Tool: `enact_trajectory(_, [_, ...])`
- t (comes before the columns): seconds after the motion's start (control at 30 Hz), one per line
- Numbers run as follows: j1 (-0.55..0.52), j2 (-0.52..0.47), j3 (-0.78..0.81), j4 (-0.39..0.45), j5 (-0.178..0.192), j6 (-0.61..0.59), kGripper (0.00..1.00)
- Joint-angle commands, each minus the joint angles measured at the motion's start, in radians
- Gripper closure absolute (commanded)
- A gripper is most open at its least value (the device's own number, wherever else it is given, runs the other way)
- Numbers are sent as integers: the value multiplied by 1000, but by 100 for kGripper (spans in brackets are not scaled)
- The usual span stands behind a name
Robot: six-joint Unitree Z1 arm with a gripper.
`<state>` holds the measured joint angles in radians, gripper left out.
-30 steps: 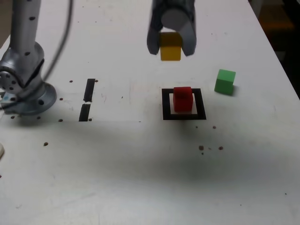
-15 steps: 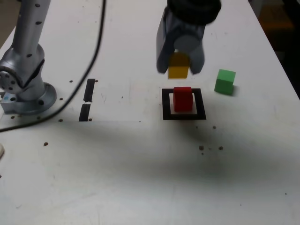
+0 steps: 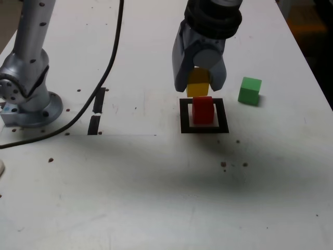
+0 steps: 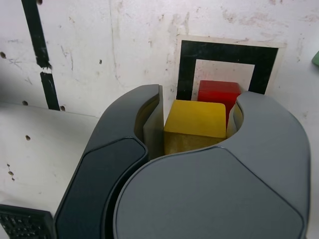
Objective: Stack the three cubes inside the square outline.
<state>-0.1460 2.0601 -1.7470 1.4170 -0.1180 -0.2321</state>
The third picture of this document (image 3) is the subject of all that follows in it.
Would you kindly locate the black tape strip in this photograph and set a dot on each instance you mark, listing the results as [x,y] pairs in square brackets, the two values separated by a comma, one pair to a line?
[93,125]

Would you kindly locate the red cube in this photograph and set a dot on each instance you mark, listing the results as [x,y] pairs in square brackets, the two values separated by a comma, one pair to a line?
[203,112]

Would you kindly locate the green cube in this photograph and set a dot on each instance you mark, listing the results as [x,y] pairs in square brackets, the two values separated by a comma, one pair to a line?
[248,92]

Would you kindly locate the black tape square outline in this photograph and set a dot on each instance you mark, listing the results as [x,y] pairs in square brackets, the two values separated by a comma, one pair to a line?
[184,122]

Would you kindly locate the yellow cube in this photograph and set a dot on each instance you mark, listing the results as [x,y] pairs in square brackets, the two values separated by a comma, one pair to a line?
[197,88]

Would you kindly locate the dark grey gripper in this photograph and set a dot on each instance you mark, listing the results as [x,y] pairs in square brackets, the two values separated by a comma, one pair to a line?
[208,41]

